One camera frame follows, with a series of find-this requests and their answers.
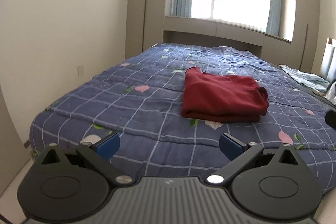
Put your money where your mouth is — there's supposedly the dark red sweater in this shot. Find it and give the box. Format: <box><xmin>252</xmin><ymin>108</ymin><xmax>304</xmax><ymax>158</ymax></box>
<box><xmin>181</xmin><ymin>67</ymin><xmax>269</xmax><ymax>123</ymax></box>

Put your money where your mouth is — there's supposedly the right beige wardrobe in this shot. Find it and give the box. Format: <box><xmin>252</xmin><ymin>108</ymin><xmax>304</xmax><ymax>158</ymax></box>
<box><xmin>288</xmin><ymin>0</ymin><xmax>320</xmax><ymax>73</ymax></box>

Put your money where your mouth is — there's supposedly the beige window bench cabinet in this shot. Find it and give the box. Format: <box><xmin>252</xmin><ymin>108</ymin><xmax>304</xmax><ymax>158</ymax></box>
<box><xmin>163</xmin><ymin>16</ymin><xmax>291</xmax><ymax>59</ymax></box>

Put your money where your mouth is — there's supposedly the light blue folded cloth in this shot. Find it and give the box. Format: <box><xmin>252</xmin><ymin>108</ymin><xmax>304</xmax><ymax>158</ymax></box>
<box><xmin>280</xmin><ymin>65</ymin><xmax>329</xmax><ymax>93</ymax></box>

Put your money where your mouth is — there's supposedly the blue plaid quilt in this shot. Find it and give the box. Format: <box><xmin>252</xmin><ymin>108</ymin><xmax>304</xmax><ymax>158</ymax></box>
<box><xmin>30</xmin><ymin>44</ymin><xmax>335</xmax><ymax>192</ymax></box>

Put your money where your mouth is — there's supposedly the wall socket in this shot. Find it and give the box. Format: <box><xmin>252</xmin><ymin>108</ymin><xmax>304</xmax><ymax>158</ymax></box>
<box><xmin>77</xmin><ymin>65</ymin><xmax>84</xmax><ymax>76</ymax></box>

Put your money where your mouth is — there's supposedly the left beige wardrobe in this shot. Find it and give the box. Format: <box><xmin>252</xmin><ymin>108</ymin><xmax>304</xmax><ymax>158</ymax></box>
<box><xmin>124</xmin><ymin>0</ymin><xmax>180</xmax><ymax>60</ymax></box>

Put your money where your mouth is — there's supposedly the padded grey wooden headboard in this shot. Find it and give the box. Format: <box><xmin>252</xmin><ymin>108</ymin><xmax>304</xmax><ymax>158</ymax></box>
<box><xmin>320</xmin><ymin>37</ymin><xmax>336</xmax><ymax>82</ymax></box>

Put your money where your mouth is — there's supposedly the beige wardrobe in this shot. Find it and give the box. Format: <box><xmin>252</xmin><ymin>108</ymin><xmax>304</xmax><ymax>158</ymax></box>
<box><xmin>288</xmin><ymin>0</ymin><xmax>320</xmax><ymax>73</ymax></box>
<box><xmin>124</xmin><ymin>0</ymin><xmax>180</xmax><ymax>60</ymax></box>

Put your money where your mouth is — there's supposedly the grey padded jacket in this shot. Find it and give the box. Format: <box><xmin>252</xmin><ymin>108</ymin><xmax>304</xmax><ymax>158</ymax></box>
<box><xmin>324</xmin><ymin>79</ymin><xmax>336</xmax><ymax>105</ymax></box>

